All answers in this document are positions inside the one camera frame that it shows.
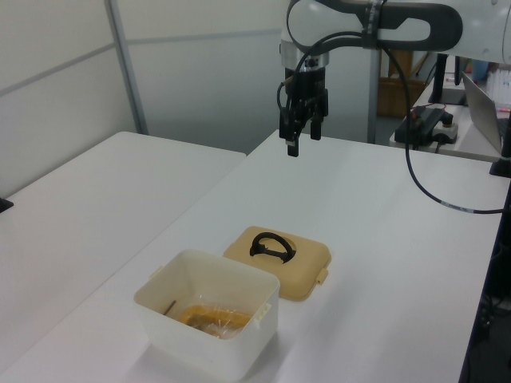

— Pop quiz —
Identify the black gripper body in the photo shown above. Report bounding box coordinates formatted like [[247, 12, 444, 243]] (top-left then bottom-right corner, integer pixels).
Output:
[[283, 66, 329, 109]]

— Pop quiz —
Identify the tan plastic case lid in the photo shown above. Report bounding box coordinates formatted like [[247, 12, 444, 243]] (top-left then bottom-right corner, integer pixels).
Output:
[[222, 226, 333, 303]]

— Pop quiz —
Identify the yellow tool in clear bag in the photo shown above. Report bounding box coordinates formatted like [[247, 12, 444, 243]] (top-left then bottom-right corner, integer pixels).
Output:
[[175, 294, 255, 340]]

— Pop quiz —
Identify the white plastic tool case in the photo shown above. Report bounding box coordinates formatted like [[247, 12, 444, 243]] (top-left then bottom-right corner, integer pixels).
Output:
[[133, 249, 280, 380]]

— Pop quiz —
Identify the black power box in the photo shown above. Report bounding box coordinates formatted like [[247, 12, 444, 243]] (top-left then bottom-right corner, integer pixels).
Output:
[[394, 106, 454, 151]]

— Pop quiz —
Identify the black monitor stand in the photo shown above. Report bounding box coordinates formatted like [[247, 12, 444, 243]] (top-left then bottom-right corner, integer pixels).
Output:
[[429, 53, 468, 107]]

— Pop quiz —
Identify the emergency stop button unit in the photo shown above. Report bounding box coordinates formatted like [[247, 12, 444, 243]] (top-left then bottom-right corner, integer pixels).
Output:
[[433, 119, 459, 144]]

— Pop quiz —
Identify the grey laptop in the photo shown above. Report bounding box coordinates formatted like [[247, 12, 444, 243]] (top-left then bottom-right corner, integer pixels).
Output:
[[461, 71, 511, 155]]

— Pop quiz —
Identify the grey partition post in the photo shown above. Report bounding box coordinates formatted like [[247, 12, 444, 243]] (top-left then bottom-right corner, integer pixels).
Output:
[[106, 0, 149, 136], [366, 47, 383, 144]]

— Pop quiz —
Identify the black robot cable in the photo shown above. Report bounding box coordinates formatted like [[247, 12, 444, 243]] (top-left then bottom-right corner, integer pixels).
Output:
[[275, 30, 505, 215]]

